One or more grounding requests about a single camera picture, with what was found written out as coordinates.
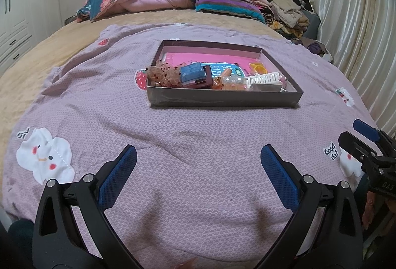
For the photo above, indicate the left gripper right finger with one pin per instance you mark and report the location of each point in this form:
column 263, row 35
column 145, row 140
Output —
column 324, row 229

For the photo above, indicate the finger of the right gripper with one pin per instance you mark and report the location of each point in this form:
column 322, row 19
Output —
column 366, row 130
column 355, row 147

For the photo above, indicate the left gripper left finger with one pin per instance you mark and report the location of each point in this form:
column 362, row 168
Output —
column 57, row 242

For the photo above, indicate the yellow rings plastic bag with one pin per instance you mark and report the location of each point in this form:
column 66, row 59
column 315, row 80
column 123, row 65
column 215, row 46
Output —
column 257, row 68

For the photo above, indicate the maroon hair claw clip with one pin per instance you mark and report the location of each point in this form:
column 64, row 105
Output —
column 202, row 83

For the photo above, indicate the person's right hand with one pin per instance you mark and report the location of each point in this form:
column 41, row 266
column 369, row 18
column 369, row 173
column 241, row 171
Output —
column 368, row 214

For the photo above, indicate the dark green plush cushion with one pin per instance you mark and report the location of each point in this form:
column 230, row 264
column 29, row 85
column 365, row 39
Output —
column 21, row 236

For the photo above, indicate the cream pleated curtain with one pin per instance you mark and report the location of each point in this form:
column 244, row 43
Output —
column 360, row 35

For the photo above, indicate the pile of folded clothes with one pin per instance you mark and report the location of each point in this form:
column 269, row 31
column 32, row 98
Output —
column 296, row 21

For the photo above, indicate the pink blue book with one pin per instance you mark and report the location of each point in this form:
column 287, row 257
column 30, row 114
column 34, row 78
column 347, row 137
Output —
column 239, row 65

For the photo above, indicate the tan bed blanket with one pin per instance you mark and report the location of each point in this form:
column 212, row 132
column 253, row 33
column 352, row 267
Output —
column 46, row 55

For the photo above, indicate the striped purple teal pillow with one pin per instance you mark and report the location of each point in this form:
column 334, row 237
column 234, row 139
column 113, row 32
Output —
column 237, row 8

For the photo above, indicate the dark cardboard tray box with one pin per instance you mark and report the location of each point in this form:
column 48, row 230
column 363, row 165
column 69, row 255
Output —
column 288, row 97

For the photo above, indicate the white wardrobe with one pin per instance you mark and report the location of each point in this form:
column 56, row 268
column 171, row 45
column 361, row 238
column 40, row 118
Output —
column 24, row 24

